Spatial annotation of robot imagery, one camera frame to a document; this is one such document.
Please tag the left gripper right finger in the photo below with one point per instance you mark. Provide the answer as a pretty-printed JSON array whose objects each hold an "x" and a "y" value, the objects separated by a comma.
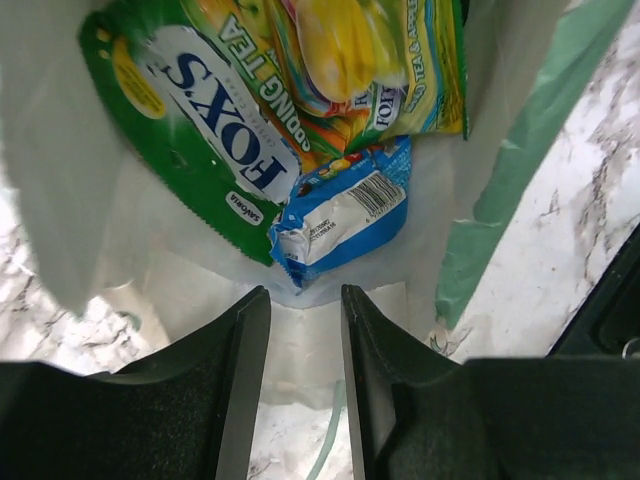
[{"x": 415, "y": 414}]

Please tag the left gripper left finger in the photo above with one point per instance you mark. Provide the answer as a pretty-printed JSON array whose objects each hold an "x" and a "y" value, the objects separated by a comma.
[{"x": 187, "y": 411}]

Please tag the blue m&m snack packet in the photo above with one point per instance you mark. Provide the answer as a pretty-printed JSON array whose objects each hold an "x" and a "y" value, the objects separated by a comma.
[{"x": 342, "y": 211}]

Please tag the green paper bag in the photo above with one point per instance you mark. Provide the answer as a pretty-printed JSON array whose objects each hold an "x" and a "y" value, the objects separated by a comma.
[{"x": 508, "y": 232}]

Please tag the green yellow snack packet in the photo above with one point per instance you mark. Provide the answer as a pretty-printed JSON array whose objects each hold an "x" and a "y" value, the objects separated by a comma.
[{"x": 360, "y": 72}]

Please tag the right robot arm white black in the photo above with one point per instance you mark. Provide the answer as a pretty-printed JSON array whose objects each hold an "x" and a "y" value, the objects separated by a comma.
[{"x": 607, "y": 323}]

